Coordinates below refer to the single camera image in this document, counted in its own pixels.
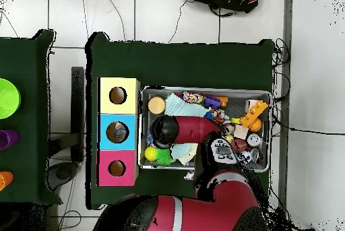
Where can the dark green table cloth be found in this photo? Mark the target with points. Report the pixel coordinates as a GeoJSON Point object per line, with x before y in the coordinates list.
{"type": "Point", "coordinates": [178, 64]}
{"type": "Point", "coordinates": [24, 134]}

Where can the long orange toy brick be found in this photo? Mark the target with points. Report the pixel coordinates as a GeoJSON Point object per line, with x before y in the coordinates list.
{"type": "Point", "coordinates": [253, 113]}

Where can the wooden box with three holes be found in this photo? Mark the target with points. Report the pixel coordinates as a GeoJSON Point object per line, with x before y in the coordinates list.
{"type": "Point", "coordinates": [118, 105]}

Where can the brown toy football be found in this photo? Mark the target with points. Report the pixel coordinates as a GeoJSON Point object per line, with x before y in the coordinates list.
{"type": "Point", "coordinates": [240, 144]}

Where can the blue plastic toy brick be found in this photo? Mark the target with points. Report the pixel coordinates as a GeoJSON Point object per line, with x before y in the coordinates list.
{"type": "Point", "coordinates": [213, 101]}

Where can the light blue knitted cloth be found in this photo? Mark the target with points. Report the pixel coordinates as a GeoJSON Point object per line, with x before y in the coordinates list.
{"type": "Point", "coordinates": [183, 108]}

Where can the orange ball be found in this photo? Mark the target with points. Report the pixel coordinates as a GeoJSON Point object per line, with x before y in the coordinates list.
{"type": "Point", "coordinates": [256, 125]}

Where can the colourful patterned cloth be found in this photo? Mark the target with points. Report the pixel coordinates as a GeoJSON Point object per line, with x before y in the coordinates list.
{"type": "Point", "coordinates": [189, 175]}

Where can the purple plastic cup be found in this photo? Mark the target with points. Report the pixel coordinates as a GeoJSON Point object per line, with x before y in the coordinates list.
{"type": "Point", "coordinates": [8, 139]}

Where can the orange plastic cup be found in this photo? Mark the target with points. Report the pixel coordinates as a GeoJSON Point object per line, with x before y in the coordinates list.
{"type": "Point", "coordinates": [5, 180]}

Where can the yellow ball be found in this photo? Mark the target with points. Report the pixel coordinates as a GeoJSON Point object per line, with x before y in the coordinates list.
{"type": "Point", "coordinates": [150, 153]}

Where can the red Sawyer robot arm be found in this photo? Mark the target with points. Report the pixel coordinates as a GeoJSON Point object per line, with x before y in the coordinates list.
{"type": "Point", "coordinates": [204, 209]}

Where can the orange round foam disc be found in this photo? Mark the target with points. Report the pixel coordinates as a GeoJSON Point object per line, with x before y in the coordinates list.
{"type": "Point", "coordinates": [156, 105]}

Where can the green plastic bowl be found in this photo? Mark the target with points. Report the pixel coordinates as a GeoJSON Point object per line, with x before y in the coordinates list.
{"type": "Point", "coordinates": [8, 99]}

